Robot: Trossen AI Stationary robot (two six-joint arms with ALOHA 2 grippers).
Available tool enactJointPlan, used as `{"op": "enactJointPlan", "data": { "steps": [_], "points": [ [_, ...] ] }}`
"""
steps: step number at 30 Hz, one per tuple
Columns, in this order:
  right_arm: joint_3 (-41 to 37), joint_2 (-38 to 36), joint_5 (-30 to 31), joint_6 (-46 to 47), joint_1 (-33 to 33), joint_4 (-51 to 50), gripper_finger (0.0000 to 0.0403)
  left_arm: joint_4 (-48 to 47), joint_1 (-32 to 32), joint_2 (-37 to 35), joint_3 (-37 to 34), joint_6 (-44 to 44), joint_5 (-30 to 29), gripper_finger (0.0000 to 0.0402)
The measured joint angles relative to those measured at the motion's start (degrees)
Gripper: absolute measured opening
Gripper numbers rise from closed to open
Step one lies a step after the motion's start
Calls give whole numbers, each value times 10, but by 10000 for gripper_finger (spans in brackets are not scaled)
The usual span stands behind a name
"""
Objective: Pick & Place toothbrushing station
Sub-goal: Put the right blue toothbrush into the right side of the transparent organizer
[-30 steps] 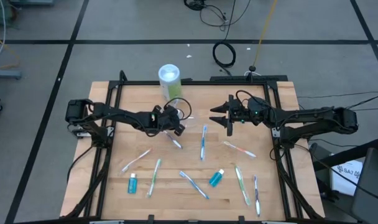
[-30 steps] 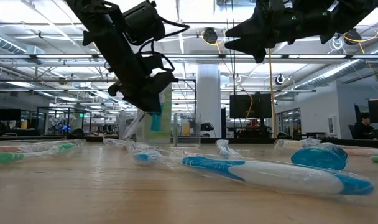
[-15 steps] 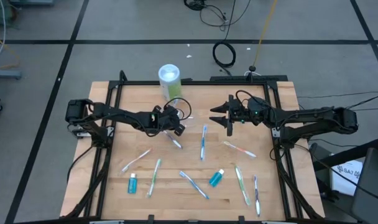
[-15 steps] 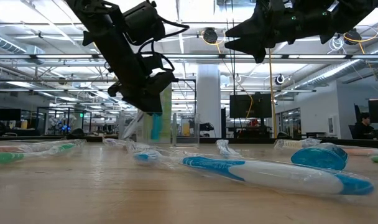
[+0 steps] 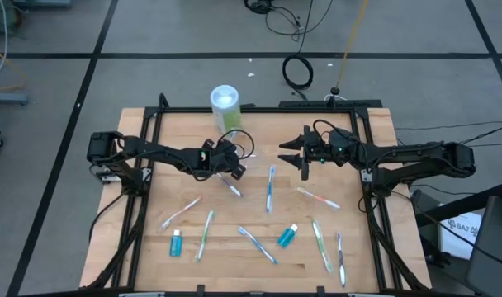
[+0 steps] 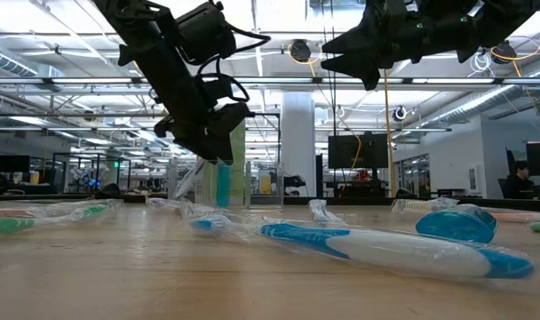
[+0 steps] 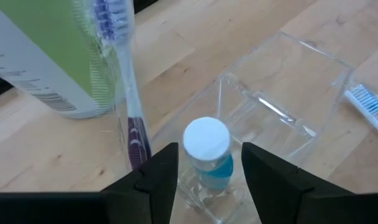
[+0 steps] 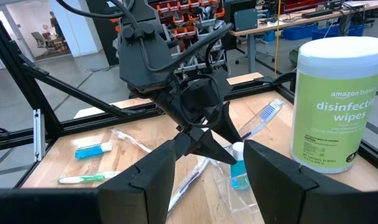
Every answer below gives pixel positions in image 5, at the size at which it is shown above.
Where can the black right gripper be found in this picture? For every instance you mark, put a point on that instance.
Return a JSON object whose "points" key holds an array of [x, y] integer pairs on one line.
{"points": [[317, 148]]}

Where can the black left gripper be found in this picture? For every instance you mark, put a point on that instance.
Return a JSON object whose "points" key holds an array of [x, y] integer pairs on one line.
{"points": [[224, 161]]}

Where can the purple white toothbrush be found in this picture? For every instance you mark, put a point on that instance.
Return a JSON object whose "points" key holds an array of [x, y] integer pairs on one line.
{"points": [[233, 189], [341, 260]]}

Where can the blue white toothbrush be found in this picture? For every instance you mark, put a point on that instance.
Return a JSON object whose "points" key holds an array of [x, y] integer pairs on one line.
{"points": [[257, 244], [270, 189]]}

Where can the orange white toothbrush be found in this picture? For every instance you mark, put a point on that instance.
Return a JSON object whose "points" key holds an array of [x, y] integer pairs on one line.
{"points": [[319, 198]]}

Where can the pink white toothbrush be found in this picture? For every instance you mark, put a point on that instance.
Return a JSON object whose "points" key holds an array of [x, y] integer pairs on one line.
{"points": [[181, 212]]}

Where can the teal mouthwash bottle white cap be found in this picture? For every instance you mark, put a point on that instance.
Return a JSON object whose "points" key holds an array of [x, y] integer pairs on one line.
{"points": [[176, 246], [287, 238]]}

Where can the green white toothbrush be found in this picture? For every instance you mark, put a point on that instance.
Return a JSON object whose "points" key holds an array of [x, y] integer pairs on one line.
{"points": [[204, 236], [322, 246]]}

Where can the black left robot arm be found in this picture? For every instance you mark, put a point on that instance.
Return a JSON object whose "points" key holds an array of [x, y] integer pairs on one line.
{"points": [[152, 150]]}

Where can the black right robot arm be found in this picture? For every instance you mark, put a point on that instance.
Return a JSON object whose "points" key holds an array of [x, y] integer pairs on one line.
{"points": [[420, 154]]}

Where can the white green wipes canister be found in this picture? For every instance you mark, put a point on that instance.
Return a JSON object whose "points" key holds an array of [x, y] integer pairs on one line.
{"points": [[225, 103]]}

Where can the white printed cardboard box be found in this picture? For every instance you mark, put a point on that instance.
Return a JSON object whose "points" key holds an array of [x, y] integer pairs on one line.
{"points": [[461, 235]]}

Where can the grey metal floor base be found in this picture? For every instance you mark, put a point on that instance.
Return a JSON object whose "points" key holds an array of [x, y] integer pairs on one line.
{"points": [[7, 98]]}

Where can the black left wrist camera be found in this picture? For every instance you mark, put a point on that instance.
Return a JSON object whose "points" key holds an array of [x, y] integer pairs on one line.
{"points": [[203, 160]]}

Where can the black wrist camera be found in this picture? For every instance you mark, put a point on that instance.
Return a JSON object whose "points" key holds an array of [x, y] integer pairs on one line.
{"points": [[339, 144], [203, 160]]}

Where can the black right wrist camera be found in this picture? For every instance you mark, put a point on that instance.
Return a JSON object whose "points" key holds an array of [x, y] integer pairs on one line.
{"points": [[339, 144]]}

